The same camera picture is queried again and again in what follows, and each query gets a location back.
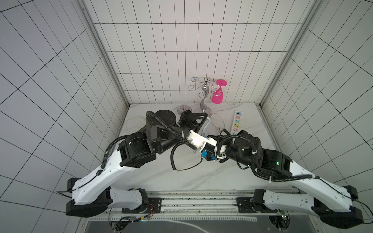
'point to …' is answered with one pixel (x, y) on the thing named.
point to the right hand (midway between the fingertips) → (208, 134)
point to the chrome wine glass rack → (206, 87)
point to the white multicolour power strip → (238, 122)
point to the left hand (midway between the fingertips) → (198, 111)
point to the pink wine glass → (217, 96)
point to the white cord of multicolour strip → (219, 129)
